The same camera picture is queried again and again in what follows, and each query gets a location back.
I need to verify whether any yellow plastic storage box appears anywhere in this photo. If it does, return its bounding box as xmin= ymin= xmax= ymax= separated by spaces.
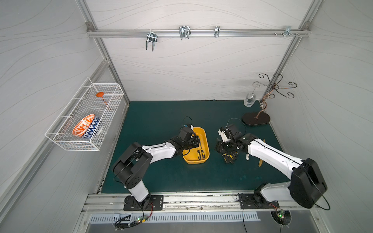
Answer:
xmin=183 ymin=127 xmax=210 ymax=165

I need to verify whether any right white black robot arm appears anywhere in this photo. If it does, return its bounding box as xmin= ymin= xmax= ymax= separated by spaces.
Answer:
xmin=216 ymin=124 xmax=327 ymax=209

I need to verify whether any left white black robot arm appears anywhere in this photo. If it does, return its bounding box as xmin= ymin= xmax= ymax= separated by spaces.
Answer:
xmin=112 ymin=124 xmax=200 ymax=204

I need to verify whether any metal hook tree stand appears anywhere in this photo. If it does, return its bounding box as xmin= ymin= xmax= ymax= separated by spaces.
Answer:
xmin=241 ymin=73 xmax=298 ymax=126

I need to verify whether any green table mat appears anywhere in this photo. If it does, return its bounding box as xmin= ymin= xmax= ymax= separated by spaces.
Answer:
xmin=112 ymin=100 xmax=288 ymax=193

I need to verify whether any clear glass cup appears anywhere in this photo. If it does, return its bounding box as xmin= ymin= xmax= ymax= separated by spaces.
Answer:
xmin=243 ymin=92 xmax=256 ymax=107

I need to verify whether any round black floor port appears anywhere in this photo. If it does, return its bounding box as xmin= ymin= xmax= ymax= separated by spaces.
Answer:
xmin=271 ymin=210 xmax=291 ymax=226

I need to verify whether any orange small spoon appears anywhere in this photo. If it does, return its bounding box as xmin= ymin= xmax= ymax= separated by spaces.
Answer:
xmin=96 ymin=92 xmax=108 ymax=105

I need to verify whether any blue white patterned bowl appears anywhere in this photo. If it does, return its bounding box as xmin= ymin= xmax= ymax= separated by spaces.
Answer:
xmin=82 ymin=116 xmax=100 ymax=138

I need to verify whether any metal clamp hook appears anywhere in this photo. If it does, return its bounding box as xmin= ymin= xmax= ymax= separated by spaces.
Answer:
xmin=178 ymin=26 xmax=191 ymax=40

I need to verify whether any double metal hook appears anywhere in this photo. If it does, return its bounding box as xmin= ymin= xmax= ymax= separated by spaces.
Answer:
xmin=145 ymin=32 xmax=158 ymax=51

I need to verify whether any orange white patterned bowl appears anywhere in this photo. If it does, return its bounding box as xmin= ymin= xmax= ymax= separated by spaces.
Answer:
xmin=72 ymin=114 xmax=96 ymax=137

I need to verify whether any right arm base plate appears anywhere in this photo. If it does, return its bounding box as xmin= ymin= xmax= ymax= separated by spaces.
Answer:
xmin=236 ymin=193 xmax=280 ymax=209

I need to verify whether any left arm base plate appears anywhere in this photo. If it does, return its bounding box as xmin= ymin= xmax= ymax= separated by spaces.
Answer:
xmin=123 ymin=195 xmax=164 ymax=211

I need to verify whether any white vented cable duct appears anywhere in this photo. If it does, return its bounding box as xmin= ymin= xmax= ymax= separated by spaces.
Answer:
xmin=89 ymin=211 xmax=260 ymax=224

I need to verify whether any white wire basket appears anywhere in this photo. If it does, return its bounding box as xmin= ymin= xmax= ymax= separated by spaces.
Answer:
xmin=45 ymin=78 xmax=124 ymax=151

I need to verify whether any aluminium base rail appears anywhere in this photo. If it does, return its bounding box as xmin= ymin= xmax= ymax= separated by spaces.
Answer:
xmin=81 ymin=190 xmax=321 ymax=213

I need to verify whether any right metal bracket hook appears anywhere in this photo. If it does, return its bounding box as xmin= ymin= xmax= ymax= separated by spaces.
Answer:
xmin=274 ymin=26 xmax=300 ymax=38

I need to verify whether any aluminium top rail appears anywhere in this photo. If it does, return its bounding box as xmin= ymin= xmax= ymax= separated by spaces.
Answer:
xmin=87 ymin=28 xmax=311 ymax=39

